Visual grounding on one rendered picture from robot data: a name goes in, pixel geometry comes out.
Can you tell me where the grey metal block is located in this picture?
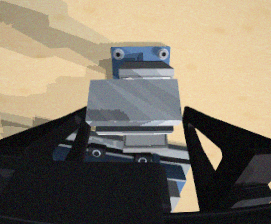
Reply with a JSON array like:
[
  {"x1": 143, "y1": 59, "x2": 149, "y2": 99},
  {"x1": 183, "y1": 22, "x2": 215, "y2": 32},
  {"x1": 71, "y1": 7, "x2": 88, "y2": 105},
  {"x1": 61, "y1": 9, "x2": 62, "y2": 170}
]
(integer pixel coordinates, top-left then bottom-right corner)
[{"x1": 85, "y1": 79, "x2": 183, "y2": 135}]

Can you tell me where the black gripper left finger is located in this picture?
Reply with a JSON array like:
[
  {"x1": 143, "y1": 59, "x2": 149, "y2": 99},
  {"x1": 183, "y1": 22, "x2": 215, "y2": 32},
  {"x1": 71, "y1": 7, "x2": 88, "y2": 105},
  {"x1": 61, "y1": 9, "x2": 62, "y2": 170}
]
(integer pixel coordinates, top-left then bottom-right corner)
[{"x1": 0, "y1": 106, "x2": 91, "y2": 161}]

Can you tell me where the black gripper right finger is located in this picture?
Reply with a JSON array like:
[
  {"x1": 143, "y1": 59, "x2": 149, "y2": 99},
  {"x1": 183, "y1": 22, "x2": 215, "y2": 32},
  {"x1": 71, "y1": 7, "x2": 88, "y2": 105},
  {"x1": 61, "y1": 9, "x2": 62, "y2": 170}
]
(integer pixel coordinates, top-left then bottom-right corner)
[{"x1": 182, "y1": 106, "x2": 271, "y2": 211}]

